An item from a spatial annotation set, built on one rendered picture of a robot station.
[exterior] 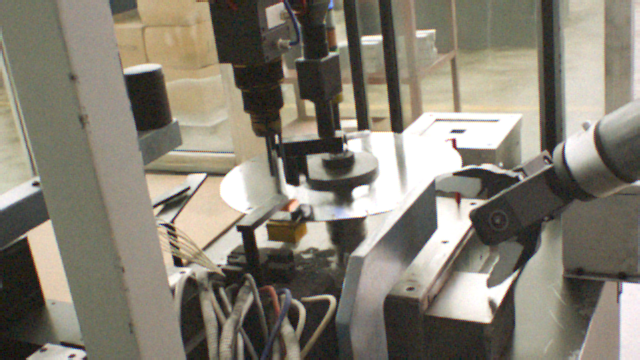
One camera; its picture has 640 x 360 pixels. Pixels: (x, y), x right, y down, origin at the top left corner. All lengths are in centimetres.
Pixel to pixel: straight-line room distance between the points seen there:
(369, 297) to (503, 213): 19
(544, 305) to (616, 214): 16
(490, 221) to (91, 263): 54
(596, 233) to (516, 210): 31
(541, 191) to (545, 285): 32
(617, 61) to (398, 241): 69
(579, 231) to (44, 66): 91
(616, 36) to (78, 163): 112
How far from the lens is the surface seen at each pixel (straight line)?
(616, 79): 141
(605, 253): 118
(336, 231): 110
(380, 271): 77
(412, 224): 84
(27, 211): 92
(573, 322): 110
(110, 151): 38
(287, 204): 95
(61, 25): 36
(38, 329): 111
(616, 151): 84
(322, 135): 98
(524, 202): 88
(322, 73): 95
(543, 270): 122
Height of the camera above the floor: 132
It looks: 20 degrees down
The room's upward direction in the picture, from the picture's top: 8 degrees counter-clockwise
